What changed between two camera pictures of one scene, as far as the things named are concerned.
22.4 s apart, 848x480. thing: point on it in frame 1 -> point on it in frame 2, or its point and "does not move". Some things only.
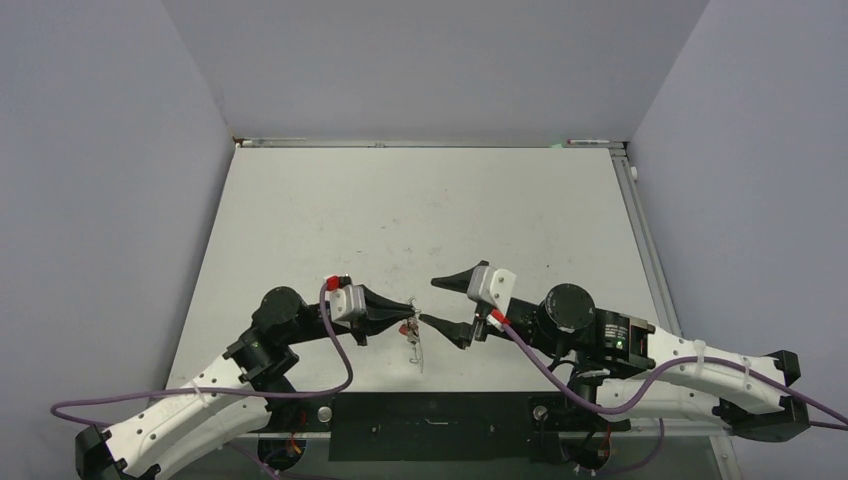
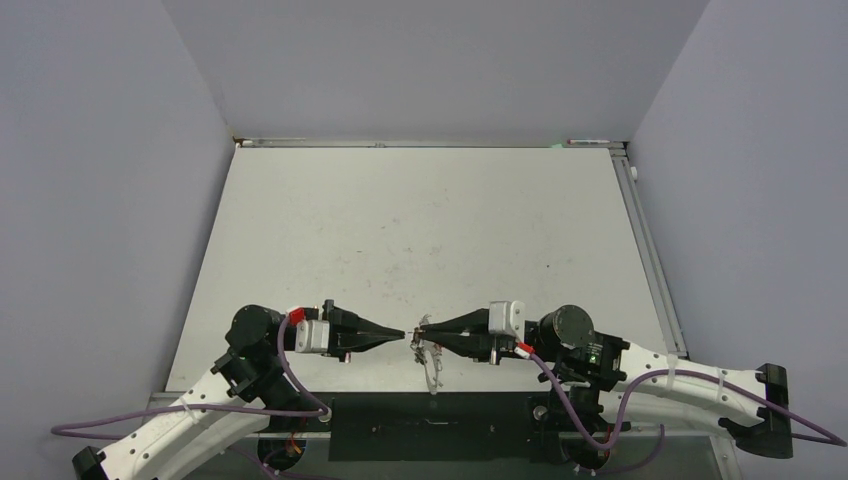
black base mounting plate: x=431 y=426 does not move
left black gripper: x=384 y=310 -> x=350 y=332
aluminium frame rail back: x=401 y=143 does not move
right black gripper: x=460 y=332 -> x=479 y=344
